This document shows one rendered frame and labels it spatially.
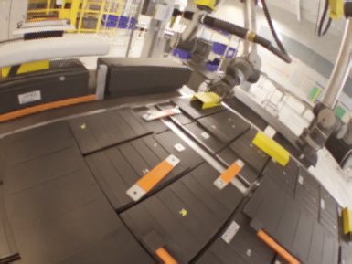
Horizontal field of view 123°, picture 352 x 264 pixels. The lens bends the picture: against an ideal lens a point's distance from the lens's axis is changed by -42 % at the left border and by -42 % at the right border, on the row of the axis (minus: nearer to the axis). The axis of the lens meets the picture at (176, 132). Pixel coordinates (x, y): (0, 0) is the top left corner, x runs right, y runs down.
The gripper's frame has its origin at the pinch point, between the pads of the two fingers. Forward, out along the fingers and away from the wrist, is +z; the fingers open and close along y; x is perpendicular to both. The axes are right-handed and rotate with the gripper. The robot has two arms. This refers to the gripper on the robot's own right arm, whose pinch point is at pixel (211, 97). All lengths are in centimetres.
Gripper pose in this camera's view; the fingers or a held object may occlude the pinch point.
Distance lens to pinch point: 77.2
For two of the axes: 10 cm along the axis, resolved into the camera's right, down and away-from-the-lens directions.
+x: -2.1, -4.4, -8.8
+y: -6.6, -6.0, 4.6
